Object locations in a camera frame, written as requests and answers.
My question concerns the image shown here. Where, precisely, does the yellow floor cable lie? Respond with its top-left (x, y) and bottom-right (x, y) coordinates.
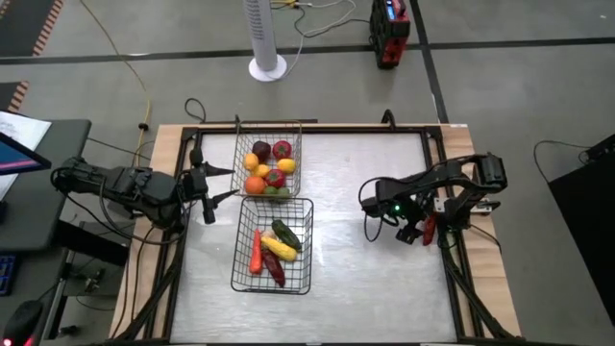
top-left (79, 0), bottom-right (153, 167)

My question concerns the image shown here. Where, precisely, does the black computer mouse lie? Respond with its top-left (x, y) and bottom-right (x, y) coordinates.
top-left (2, 300), bottom-right (44, 346)

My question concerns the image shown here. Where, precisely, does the red tomato with green stem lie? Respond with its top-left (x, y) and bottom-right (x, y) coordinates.
top-left (265, 168), bottom-right (287, 189)

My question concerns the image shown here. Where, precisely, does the small black striped-edge floor mat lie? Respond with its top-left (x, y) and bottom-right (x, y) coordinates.
top-left (0, 80), bottom-right (30, 114)

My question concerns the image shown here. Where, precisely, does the black metal table frame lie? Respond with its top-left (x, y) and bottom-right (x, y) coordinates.
top-left (114, 122), bottom-right (518, 346)

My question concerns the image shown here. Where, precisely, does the black cable of box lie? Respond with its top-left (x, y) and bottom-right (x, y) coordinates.
top-left (532, 138), bottom-right (593, 185)

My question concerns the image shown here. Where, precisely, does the red and black power station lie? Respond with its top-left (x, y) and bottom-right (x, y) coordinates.
top-left (368, 0), bottom-right (412, 71)

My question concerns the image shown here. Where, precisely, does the black looped cable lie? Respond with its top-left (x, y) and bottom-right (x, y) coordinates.
top-left (184, 97), bottom-right (208, 124)

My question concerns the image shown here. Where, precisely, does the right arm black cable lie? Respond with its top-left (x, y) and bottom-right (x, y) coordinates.
top-left (358, 176), bottom-right (385, 243)

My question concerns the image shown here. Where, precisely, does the gold wire basket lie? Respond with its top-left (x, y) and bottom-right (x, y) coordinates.
top-left (229, 119), bottom-right (304, 198)

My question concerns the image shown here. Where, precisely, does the white paper sheet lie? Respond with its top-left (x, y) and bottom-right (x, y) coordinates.
top-left (0, 110), bottom-right (53, 201)

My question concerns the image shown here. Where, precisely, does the black keyboard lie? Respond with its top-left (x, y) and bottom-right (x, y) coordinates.
top-left (0, 254), bottom-right (20, 297)

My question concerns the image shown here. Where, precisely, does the large black striped-edge floor mat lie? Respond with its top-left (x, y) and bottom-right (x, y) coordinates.
top-left (0, 0), bottom-right (65, 58)

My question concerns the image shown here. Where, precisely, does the yellow corn cob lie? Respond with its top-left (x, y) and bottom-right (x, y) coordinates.
top-left (260, 235), bottom-right (299, 263)

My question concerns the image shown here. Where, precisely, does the dark purple plum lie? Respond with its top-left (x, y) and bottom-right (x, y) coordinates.
top-left (251, 139), bottom-right (273, 163)

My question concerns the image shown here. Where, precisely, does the orange plastic orange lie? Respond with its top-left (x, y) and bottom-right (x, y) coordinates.
top-left (244, 175), bottom-right (267, 196)

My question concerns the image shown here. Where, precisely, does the dark green cucumber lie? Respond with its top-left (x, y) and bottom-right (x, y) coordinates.
top-left (271, 218), bottom-right (304, 252)

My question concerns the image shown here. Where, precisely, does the silver metal bracket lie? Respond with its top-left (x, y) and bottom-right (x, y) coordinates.
top-left (473, 196), bottom-right (502, 215)

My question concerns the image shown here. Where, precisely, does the white tower fan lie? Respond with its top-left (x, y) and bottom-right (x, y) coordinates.
top-left (242, 0), bottom-right (288, 83)

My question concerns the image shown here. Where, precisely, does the black wire basket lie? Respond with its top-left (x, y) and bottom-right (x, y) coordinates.
top-left (230, 195), bottom-right (315, 296)

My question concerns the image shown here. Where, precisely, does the computer monitor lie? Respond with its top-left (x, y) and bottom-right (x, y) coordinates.
top-left (0, 132), bottom-right (53, 177)

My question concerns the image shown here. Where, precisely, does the large black box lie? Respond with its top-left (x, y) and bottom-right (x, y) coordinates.
top-left (547, 134), bottom-right (615, 328)

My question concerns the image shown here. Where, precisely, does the bright red chili pepper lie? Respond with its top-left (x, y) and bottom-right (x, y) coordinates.
top-left (422, 212), bottom-right (438, 247)

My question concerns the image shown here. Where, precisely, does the white fan cable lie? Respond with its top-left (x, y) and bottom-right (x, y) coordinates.
top-left (268, 0), bottom-right (359, 81)

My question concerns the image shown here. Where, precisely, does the red apple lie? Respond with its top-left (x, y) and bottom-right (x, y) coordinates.
top-left (271, 139), bottom-right (293, 161)

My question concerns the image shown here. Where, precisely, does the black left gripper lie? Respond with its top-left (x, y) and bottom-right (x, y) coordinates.
top-left (180, 146), bottom-right (240, 225)

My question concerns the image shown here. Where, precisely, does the dark grey desk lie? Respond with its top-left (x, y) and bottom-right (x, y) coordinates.
top-left (0, 117), bottom-right (92, 255)

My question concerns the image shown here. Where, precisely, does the dark red chili pepper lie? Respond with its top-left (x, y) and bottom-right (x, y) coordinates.
top-left (261, 248), bottom-right (287, 288)

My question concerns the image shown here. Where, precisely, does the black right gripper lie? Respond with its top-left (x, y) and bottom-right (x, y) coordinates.
top-left (359, 189), bottom-right (433, 245)

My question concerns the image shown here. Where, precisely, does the orange plastic carrot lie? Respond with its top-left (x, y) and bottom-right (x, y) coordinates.
top-left (248, 228), bottom-right (264, 276)

